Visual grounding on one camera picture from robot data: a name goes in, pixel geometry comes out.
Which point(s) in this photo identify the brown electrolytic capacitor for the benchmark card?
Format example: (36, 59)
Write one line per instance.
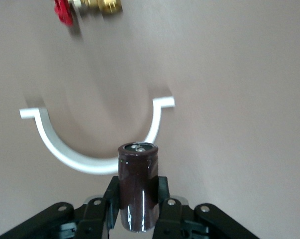
(137, 189)

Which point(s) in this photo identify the brown table mat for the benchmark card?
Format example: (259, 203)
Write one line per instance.
(227, 99)

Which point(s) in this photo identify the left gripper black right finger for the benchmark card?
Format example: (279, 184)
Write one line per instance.
(177, 219)

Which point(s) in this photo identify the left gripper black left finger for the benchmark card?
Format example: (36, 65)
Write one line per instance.
(90, 219)

